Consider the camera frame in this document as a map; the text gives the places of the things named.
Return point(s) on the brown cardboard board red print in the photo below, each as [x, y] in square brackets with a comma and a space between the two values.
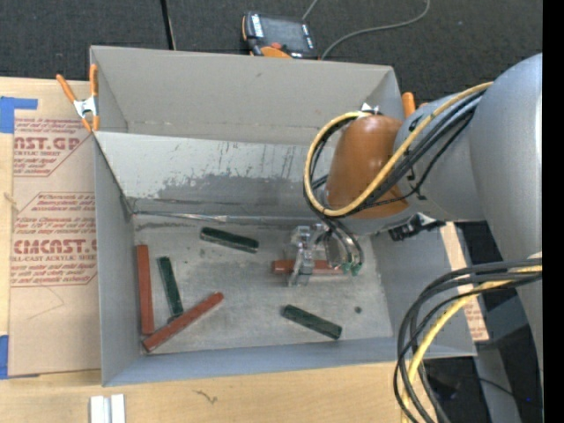
[53, 236]

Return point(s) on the dark green flat block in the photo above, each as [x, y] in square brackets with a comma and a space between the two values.
[171, 287]
[312, 321]
[229, 239]

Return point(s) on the grey metal bin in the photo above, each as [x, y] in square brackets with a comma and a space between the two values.
[247, 183]

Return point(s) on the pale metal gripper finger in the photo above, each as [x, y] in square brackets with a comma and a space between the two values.
[303, 239]
[300, 271]

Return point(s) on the black cylinder on white bracket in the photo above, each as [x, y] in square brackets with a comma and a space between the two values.
[403, 231]

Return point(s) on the red-brown block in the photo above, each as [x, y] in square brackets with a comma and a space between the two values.
[282, 266]
[144, 289]
[185, 321]

